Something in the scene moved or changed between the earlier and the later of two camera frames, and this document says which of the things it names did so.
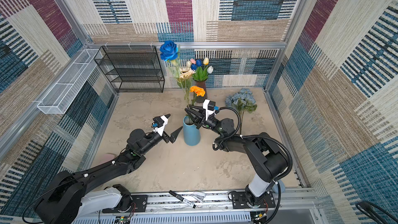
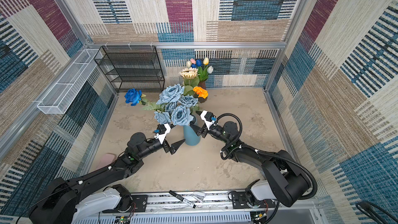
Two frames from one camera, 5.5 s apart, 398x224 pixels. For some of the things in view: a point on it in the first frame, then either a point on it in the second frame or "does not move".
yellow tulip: x=205 y=61 does not move
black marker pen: x=192 y=205 does not move
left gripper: x=172 y=138 → x=173 y=147
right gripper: x=198 y=119 → x=198 y=130
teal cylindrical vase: x=192 y=135 does not move
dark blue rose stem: x=168 y=52 → x=133 y=96
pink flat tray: x=105 y=157 does not move
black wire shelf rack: x=132 y=69 does not move
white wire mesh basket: x=70 y=81 does not move
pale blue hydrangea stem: x=244 y=100 → x=172 y=107
